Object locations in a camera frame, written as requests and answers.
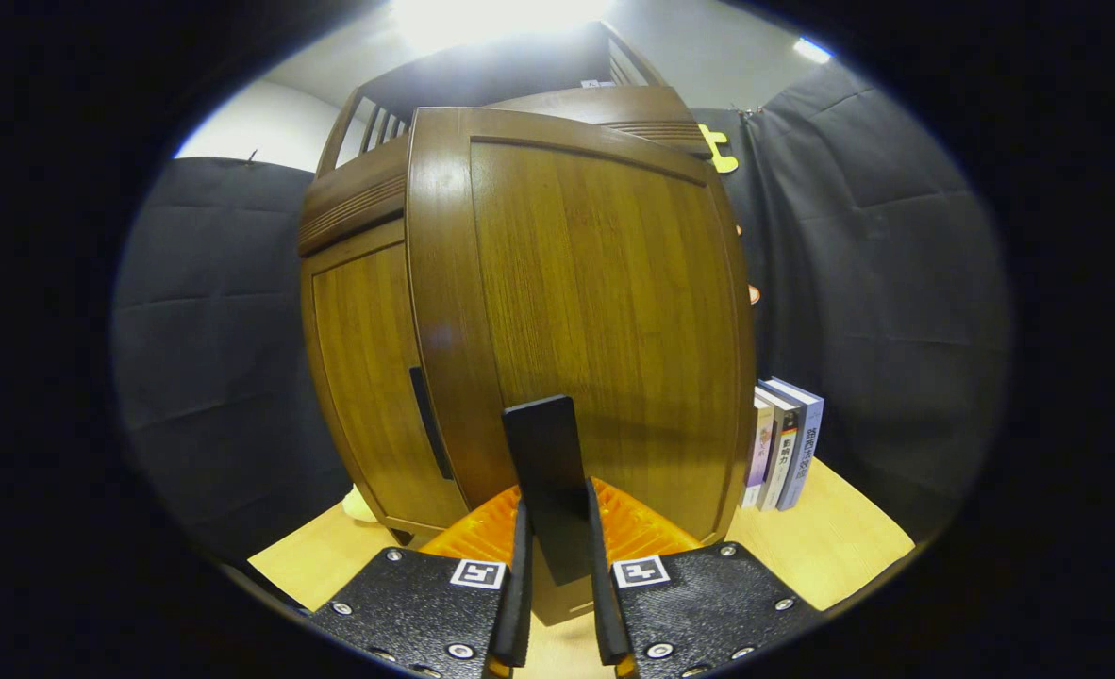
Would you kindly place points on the wooden double-door shoe cabinet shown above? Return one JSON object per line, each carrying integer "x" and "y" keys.
{"x": 520, "y": 75}

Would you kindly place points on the blue grey spine book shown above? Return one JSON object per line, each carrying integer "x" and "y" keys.
{"x": 806, "y": 453}

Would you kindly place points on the black backdrop cloth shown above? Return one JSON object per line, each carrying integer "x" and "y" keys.
{"x": 897, "y": 283}

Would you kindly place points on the ceiling light panel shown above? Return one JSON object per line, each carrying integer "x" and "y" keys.
{"x": 491, "y": 19}
{"x": 810, "y": 50}

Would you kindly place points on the small white object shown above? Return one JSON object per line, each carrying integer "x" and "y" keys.
{"x": 359, "y": 505}

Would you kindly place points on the white purple cover book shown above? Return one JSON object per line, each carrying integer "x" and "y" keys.
{"x": 757, "y": 453}

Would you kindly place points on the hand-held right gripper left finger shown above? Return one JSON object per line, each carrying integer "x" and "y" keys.
{"x": 521, "y": 594}

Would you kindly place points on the wooden shoe cabinet door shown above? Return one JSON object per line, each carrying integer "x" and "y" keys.
{"x": 369, "y": 377}
{"x": 605, "y": 283}

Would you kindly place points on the white orange spine book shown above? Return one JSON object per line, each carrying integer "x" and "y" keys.
{"x": 780, "y": 453}

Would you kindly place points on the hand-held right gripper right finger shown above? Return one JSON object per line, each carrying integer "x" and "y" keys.
{"x": 605, "y": 604}

